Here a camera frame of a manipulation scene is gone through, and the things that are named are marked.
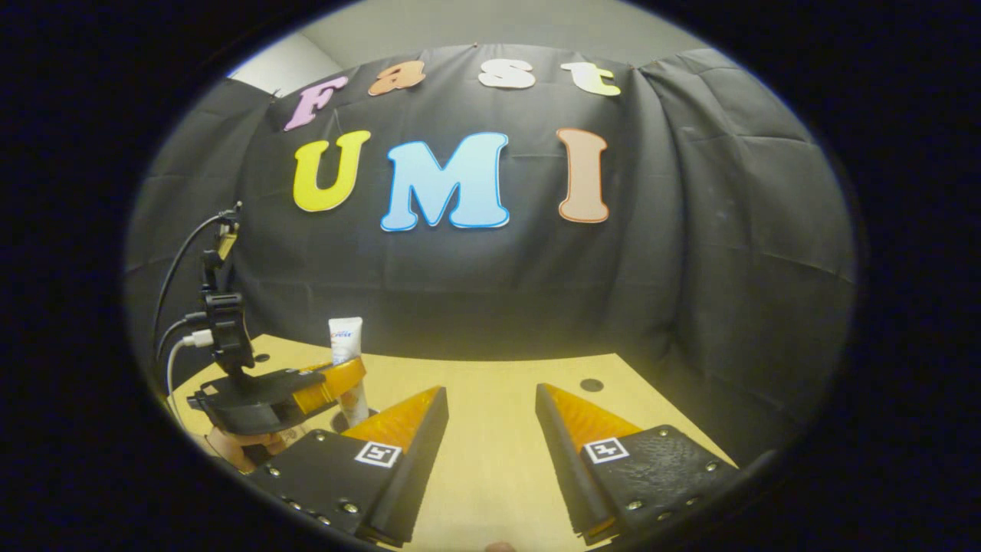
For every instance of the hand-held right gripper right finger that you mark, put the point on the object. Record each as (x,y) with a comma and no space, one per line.
(559,452)

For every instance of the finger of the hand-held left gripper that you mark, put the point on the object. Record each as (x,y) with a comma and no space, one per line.
(329,383)

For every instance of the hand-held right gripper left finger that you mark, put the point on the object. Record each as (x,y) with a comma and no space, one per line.
(421,460)

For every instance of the white toothpaste tube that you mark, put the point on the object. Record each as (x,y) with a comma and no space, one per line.
(345,337)

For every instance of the light wooden desktop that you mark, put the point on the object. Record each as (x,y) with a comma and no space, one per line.
(490,460)

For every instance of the black backdrop cloth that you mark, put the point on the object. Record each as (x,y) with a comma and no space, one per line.
(690,230)

